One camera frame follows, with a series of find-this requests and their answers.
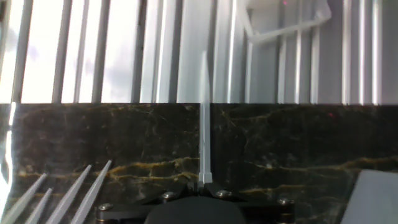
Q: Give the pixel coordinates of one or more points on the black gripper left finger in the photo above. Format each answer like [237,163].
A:
[133,209]

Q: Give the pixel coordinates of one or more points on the large clear pipette tip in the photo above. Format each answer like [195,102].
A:
[70,196]
[205,149]
[40,207]
[91,193]
[25,199]

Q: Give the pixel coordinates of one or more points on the white tip rack clear lid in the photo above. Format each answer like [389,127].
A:
[280,31]

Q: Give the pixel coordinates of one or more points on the black marble pattern mat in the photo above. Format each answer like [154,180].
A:
[280,140]

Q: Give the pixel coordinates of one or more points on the green pipette tip holder box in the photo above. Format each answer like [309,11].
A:
[373,199]

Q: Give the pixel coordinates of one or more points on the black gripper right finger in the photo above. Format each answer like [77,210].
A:
[264,209]

